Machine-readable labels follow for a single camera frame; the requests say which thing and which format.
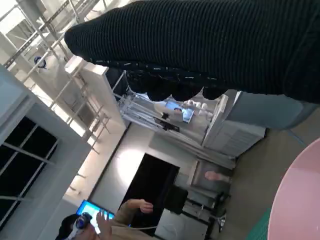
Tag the pink bowl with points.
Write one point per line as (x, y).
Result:
(300, 200)

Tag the white louvred cabinet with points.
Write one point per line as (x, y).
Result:
(232, 140)

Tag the white VR headset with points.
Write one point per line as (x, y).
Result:
(82, 221)

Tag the dark gridded window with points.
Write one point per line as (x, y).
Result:
(25, 150)

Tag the green cutting mat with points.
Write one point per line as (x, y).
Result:
(262, 225)

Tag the large black panel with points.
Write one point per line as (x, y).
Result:
(150, 180)

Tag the person with headset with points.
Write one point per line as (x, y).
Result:
(130, 225)

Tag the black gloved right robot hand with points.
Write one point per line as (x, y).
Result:
(200, 45)

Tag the blue picture screen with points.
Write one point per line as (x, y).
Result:
(186, 115)

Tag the blue lit monitor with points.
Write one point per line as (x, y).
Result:
(87, 208)

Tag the pink foot-shaped object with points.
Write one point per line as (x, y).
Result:
(216, 175)

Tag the glass display case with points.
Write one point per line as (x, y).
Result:
(200, 175)

